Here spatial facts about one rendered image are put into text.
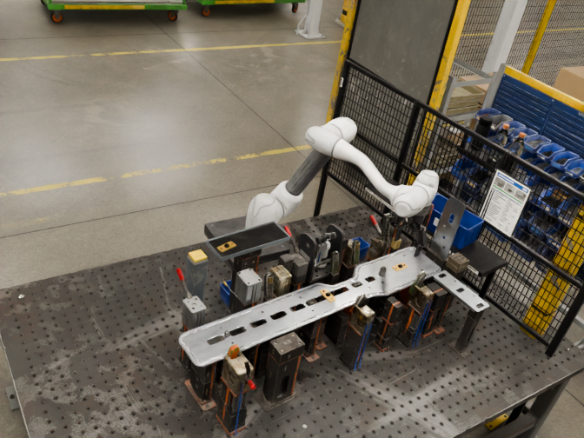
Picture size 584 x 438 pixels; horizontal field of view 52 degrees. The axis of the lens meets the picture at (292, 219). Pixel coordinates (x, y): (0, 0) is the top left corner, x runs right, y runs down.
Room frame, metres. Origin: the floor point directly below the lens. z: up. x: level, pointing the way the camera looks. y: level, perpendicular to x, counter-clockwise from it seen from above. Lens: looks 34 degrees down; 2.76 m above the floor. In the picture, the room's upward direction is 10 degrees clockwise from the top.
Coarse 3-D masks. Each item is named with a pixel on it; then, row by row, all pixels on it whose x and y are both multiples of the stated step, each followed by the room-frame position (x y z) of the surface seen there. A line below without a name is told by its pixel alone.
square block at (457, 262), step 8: (448, 256) 2.45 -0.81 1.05; (456, 256) 2.45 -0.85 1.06; (464, 256) 2.46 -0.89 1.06; (448, 264) 2.43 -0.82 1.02; (456, 264) 2.40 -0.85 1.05; (464, 264) 2.41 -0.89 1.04; (448, 272) 2.42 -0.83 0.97; (456, 272) 2.39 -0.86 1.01; (448, 304) 2.42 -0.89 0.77; (448, 312) 2.43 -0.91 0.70
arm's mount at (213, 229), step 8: (208, 224) 2.74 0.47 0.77; (216, 224) 2.76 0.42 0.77; (224, 224) 2.78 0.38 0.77; (232, 224) 2.79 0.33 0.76; (240, 224) 2.81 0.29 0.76; (208, 232) 2.71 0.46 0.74; (216, 232) 2.69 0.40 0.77; (224, 232) 2.70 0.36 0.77; (232, 232) 2.72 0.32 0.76; (264, 248) 2.64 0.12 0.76; (272, 248) 2.65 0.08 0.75; (280, 248) 2.67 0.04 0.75; (288, 248) 2.68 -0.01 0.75; (264, 256) 2.58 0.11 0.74; (272, 256) 2.61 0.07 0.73; (232, 264) 2.46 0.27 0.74
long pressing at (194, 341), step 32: (384, 256) 2.42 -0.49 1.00; (416, 256) 2.47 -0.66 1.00; (320, 288) 2.09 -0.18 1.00; (352, 288) 2.13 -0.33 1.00; (384, 288) 2.18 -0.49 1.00; (224, 320) 1.78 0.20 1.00; (256, 320) 1.82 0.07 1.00; (288, 320) 1.85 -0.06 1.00; (192, 352) 1.58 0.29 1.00; (224, 352) 1.61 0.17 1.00
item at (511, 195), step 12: (492, 180) 2.72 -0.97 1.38; (504, 180) 2.68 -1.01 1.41; (516, 180) 2.63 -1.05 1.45; (492, 192) 2.70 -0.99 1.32; (504, 192) 2.66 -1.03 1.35; (516, 192) 2.61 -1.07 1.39; (528, 192) 2.57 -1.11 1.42; (492, 204) 2.69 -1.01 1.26; (504, 204) 2.64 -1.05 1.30; (516, 204) 2.59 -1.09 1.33; (480, 216) 2.71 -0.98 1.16; (492, 216) 2.67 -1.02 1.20; (504, 216) 2.62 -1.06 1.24; (516, 216) 2.58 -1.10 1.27; (504, 228) 2.60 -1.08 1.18
